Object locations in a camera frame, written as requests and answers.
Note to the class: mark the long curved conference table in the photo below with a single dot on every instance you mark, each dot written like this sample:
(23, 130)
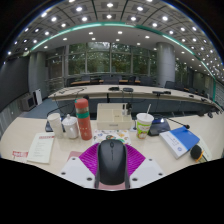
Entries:
(140, 92)

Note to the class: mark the black computer mouse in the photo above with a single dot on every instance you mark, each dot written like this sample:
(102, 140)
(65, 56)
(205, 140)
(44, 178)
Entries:
(112, 161)

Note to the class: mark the group of ceiling lights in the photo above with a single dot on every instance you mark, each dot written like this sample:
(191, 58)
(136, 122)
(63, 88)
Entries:
(110, 16)

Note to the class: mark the white paper cup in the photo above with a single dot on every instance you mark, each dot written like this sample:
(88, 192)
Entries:
(56, 126)

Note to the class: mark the white booklet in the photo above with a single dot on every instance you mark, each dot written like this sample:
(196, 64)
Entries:
(206, 151)

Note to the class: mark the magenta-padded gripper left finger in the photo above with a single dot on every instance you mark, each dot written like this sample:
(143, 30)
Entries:
(78, 171)

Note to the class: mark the white printed document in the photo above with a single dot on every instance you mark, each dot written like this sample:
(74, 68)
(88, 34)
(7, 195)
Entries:
(41, 147)

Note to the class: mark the blue and white book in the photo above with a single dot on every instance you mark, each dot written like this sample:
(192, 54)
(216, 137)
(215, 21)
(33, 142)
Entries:
(178, 140)

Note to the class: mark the colourful sticker sheet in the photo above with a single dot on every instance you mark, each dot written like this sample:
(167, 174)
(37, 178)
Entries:
(111, 134)

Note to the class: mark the pink mouse pad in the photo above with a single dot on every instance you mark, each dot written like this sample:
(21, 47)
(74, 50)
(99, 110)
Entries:
(74, 155)

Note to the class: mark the green white drink cup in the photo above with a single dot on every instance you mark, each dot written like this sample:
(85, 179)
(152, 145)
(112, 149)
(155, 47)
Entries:
(144, 126)

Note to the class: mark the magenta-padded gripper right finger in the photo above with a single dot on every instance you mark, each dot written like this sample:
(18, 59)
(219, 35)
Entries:
(146, 171)

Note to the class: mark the group of office chairs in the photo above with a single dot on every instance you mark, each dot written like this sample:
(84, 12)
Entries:
(111, 80)

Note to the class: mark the white lidded ceramic cup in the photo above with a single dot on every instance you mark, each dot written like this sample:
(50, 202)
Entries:
(70, 127)

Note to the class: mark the red thermos bottle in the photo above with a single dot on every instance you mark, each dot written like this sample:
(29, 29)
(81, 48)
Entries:
(83, 120)

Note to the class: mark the grey box monitor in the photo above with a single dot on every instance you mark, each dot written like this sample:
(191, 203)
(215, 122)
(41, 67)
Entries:
(27, 102)

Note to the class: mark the black desk microphone unit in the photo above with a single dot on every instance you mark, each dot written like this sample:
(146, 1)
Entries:
(159, 126)
(48, 126)

